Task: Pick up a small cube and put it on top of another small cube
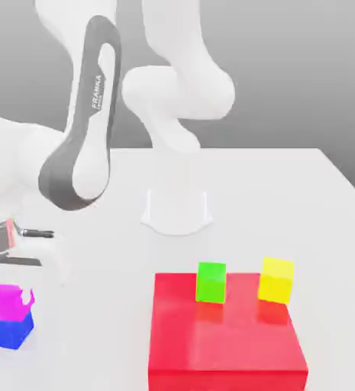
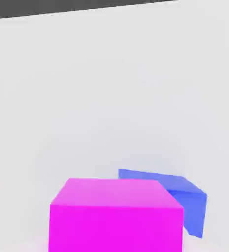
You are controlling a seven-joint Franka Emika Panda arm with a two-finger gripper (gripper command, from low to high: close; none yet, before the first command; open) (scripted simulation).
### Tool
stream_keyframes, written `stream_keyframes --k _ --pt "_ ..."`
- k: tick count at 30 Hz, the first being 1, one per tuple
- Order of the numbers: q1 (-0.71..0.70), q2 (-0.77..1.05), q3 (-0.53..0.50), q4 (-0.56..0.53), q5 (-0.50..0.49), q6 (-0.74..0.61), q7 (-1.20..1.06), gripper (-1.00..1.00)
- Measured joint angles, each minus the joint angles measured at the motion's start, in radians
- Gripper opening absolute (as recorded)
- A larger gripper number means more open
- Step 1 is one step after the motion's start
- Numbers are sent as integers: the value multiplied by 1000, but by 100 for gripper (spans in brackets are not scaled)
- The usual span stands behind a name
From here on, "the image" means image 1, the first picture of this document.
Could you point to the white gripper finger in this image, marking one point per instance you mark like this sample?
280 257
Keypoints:
26 295

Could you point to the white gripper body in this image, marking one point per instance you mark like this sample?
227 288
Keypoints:
18 273

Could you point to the small magenta cube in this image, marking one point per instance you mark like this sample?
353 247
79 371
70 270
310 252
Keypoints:
6 302

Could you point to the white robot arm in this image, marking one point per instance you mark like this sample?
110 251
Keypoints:
177 91

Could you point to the small blue cube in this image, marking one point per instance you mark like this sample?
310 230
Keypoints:
7 334

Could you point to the small green cube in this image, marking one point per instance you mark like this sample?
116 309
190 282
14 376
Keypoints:
210 282

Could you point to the small yellow cube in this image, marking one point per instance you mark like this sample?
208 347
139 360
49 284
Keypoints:
275 281

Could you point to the large red box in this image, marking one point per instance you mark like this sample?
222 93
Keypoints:
226 345

